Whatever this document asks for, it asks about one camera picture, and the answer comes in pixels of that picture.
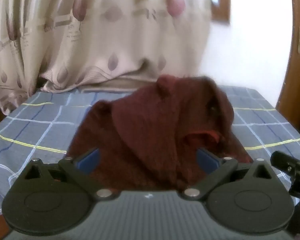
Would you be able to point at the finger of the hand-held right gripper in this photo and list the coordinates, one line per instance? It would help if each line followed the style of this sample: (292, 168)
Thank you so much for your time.
(286, 162)

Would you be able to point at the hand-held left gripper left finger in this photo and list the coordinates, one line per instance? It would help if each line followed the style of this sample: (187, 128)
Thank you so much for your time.
(89, 160)

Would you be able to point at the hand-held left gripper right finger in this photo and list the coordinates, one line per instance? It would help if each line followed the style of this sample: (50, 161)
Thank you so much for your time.
(207, 160)

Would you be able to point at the maroon knit sweater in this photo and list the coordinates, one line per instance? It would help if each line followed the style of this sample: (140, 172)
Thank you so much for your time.
(155, 130)

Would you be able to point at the blue plaid bed sheet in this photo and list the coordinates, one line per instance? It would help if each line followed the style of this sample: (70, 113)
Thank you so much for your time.
(32, 135)

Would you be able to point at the wooden door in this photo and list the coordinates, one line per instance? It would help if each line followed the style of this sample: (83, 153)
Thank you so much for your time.
(296, 62)

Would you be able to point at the beige floral curtain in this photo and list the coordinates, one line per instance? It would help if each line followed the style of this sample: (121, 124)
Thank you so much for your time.
(95, 32)

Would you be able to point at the wooden window frame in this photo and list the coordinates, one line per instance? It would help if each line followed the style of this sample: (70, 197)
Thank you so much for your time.
(221, 2)

